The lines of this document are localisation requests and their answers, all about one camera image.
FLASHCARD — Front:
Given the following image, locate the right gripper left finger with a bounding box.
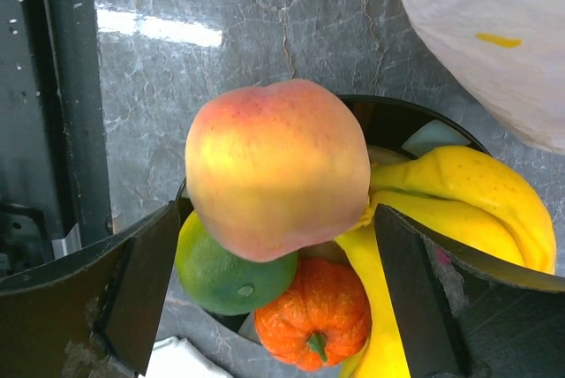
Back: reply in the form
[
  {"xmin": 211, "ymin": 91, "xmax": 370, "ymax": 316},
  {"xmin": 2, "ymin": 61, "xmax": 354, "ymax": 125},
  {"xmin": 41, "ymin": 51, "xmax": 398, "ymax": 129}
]
[{"xmin": 1, "ymin": 202, "xmax": 180, "ymax": 377}]

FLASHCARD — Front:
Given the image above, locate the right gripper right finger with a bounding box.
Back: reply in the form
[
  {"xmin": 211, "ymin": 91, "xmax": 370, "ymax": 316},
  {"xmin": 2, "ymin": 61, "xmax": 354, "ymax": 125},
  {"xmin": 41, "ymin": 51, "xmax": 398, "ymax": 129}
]
[{"xmin": 374, "ymin": 205, "xmax": 564, "ymax": 377}]

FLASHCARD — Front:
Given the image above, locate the single fake banana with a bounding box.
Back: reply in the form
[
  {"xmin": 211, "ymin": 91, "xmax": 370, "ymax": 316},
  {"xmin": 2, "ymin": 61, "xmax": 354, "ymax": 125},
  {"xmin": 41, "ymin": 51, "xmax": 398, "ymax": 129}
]
[{"xmin": 335, "ymin": 223, "xmax": 411, "ymax": 378}]

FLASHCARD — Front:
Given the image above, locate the fake banana bunch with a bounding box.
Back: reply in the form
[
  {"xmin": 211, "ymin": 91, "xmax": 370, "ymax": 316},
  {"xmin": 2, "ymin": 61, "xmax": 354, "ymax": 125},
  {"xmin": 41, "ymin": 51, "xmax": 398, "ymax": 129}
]
[{"xmin": 354, "ymin": 146, "xmax": 557, "ymax": 275}]

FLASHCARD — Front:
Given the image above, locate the fake yellow lemon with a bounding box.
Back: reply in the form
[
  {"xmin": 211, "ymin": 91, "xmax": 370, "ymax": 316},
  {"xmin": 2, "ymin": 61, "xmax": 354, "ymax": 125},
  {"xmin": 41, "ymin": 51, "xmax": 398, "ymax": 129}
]
[{"xmin": 175, "ymin": 212, "xmax": 298, "ymax": 316}]

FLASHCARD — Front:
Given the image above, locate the fake orange mini pumpkin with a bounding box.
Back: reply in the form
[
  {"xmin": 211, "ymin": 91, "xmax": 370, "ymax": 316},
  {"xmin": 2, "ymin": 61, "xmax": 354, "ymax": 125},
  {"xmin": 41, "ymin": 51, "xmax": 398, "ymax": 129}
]
[{"xmin": 254, "ymin": 257, "xmax": 372, "ymax": 372}]

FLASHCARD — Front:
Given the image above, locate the fake peach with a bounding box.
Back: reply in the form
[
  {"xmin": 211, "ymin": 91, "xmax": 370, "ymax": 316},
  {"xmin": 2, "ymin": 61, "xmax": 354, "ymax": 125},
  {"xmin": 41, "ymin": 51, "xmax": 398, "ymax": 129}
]
[{"xmin": 185, "ymin": 79, "xmax": 371, "ymax": 262}]

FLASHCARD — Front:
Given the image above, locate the white plastic bag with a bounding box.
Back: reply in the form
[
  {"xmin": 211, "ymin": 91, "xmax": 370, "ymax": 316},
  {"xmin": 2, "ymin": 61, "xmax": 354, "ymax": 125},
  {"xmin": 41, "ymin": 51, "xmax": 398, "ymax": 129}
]
[{"xmin": 402, "ymin": 0, "xmax": 564, "ymax": 154}]

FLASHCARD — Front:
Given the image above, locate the white folded towel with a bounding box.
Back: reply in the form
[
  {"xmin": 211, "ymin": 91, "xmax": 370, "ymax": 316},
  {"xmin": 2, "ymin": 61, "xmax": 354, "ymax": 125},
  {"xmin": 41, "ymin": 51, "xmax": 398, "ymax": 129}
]
[{"xmin": 145, "ymin": 336, "xmax": 233, "ymax": 378}]

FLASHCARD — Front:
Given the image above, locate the dark striped ceramic plate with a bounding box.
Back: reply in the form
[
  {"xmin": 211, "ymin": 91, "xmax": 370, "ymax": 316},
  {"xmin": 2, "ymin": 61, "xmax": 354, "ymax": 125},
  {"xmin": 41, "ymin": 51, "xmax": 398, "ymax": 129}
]
[{"xmin": 174, "ymin": 94, "xmax": 491, "ymax": 348}]

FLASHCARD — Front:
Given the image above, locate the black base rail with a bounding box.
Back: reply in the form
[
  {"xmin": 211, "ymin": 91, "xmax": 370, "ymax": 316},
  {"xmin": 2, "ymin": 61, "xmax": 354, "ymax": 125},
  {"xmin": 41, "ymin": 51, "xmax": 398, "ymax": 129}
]
[{"xmin": 1, "ymin": 0, "xmax": 111, "ymax": 276}]

